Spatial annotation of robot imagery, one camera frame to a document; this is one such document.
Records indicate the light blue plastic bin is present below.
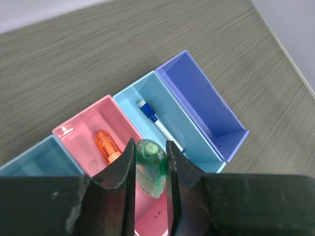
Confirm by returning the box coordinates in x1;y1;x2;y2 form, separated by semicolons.
0;135;84;177

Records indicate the green highlighter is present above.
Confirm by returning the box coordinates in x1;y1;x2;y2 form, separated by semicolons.
135;139;167;199

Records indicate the purple plastic bin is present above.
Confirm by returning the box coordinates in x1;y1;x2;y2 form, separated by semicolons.
156;51;249;162

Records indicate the orange highlighter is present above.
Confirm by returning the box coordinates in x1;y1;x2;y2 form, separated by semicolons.
94;130;122;164

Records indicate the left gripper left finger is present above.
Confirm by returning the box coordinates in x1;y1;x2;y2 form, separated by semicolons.
0;139;135;236

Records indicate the teal plastic bin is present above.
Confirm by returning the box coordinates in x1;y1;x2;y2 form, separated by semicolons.
113;71;226;173

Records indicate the pink plastic bin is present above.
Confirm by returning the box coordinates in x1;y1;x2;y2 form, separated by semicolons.
52;95;168;236

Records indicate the blue cap whiteboard marker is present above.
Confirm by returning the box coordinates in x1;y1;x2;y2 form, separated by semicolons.
137;100;185;153

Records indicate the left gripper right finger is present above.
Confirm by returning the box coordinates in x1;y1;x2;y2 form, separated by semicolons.
166;141;315;236

